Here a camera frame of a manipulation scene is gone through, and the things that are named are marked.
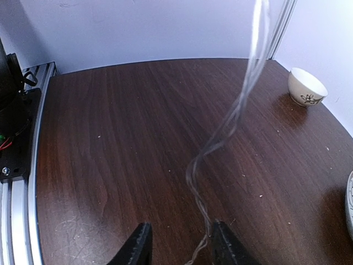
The front aluminium rail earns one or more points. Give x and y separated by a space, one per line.
20 243

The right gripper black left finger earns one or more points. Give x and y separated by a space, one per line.
137 249

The small white bowl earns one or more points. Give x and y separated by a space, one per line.
304 88

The left aluminium frame post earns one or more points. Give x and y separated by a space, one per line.
281 25

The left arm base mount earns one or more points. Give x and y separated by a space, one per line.
20 100

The patterned ceramic plate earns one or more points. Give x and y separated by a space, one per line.
349 205

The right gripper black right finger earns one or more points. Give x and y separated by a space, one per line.
227 249

